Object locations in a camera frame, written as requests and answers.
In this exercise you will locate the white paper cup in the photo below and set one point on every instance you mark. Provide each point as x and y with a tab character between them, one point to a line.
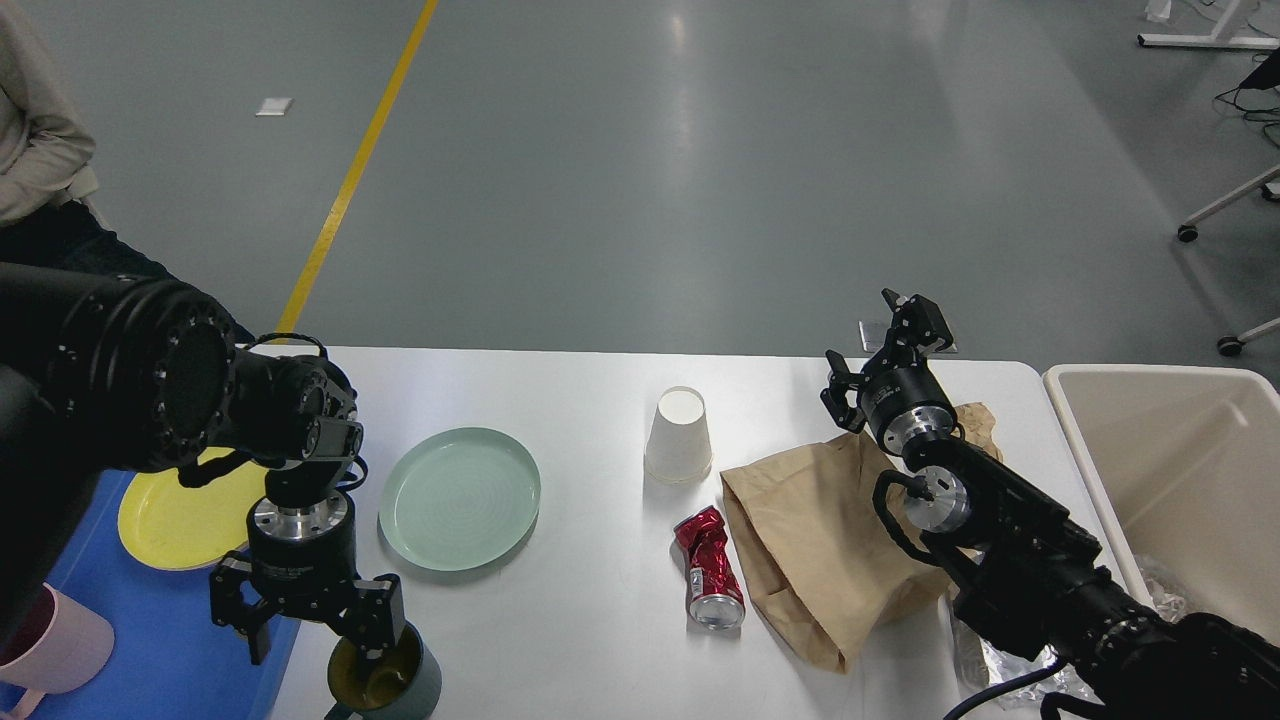
678	448

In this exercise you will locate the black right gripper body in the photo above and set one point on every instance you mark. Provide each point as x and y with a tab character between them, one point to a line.
903	404

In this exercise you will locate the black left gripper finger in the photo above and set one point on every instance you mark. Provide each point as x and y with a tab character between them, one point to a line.
373	620
229	607

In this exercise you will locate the brown paper bag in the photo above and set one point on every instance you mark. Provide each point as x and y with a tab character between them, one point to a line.
820	567

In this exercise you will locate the crumpled foil in bin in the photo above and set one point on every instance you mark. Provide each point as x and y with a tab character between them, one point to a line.
1169	597

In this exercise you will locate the crushed red soda can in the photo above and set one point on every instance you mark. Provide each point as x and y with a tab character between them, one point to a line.
714	597

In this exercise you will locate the pink mug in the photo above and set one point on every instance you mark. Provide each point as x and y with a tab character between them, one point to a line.
59	646

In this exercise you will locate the white desk leg frame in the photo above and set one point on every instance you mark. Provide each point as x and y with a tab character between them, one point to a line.
1217	25

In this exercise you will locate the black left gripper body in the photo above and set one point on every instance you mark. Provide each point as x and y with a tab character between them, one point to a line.
303	561

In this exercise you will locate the beige plastic bin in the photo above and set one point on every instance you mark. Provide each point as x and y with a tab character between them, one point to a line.
1182	466

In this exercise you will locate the crumpled aluminium foil tray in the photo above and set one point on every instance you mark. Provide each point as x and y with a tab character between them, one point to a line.
979	665

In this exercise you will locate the blue plastic tray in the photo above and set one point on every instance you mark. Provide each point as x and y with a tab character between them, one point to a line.
169	661

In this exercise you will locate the seated person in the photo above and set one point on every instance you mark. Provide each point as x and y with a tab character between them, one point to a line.
45	148

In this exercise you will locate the dark teal mug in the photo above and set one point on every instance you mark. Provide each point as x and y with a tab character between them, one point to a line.
405	683

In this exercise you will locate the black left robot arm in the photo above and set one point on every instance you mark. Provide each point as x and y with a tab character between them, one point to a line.
123	372

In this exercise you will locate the light green plate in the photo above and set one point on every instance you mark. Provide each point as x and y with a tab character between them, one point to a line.
460	499

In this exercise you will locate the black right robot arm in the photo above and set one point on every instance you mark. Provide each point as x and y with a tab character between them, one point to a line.
1026	574

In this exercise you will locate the yellow plate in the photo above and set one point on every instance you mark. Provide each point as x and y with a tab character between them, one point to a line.
173	528

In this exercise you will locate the crumpled brown paper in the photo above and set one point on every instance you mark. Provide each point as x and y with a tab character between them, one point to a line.
976	424

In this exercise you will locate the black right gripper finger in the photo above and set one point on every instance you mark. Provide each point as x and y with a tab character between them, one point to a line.
845	413
914	310

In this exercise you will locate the grey floor socket plate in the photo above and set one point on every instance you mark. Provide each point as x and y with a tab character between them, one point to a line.
874	336

